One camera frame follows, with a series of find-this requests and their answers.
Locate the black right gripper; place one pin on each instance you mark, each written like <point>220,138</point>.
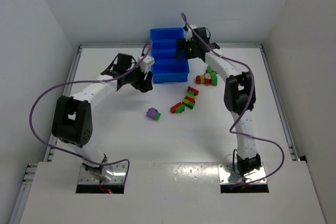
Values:
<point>184,50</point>

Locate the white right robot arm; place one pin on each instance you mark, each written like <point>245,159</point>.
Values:
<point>239,93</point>

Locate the red long lego brick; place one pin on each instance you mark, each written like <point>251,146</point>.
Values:
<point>173,108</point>

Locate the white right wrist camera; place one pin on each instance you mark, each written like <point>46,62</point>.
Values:
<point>188,33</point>

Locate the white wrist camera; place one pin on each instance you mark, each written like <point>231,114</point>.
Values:
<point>188,33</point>
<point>145,63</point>

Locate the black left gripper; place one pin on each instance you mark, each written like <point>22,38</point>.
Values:
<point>143,81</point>

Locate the red lime green lego stack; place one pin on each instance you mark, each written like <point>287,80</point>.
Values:
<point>189,99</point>

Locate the metal base plate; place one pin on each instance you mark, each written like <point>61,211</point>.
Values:
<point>107,175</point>
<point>228,177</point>

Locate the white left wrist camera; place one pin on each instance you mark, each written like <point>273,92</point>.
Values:
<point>145,63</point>

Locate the green rounded lego brick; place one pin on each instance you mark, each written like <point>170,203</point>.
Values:
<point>180,109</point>

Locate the flower lego stack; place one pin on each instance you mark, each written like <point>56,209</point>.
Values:
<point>208,78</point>

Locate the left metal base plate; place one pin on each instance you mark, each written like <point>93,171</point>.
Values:
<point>107,175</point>

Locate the purple rounded lego brick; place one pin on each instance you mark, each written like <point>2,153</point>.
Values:
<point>152,113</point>

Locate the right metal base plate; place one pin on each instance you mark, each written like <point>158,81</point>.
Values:
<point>228,177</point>

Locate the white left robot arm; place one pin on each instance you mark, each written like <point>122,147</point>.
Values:
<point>72,122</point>

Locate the green square lego brick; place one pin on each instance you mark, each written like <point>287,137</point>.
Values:
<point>157,116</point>

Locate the blue plastic sorting bin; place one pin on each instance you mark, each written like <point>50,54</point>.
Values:
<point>166,67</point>

